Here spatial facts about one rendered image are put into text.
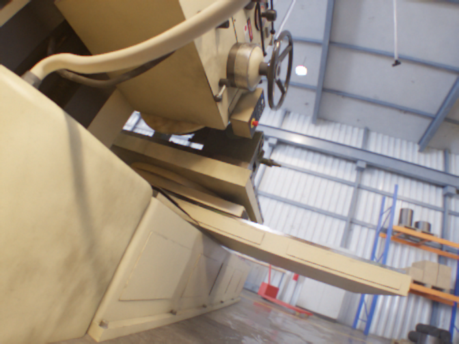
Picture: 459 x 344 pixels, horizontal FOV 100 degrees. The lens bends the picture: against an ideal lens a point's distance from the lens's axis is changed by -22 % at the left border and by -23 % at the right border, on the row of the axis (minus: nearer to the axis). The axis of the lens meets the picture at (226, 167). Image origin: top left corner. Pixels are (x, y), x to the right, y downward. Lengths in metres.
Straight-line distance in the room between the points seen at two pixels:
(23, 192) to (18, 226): 0.08
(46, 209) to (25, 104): 0.24
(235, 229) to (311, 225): 7.15
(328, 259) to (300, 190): 7.50
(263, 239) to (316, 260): 0.30
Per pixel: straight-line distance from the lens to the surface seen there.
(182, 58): 0.99
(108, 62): 0.50
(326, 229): 8.49
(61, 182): 0.65
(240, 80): 1.13
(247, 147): 1.44
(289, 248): 1.34
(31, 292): 0.76
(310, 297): 7.60
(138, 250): 1.00
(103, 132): 1.49
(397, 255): 9.05
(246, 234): 1.37
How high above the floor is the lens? 0.45
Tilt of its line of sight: 21 degrees up
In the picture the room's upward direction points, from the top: 25 degrees clockwise
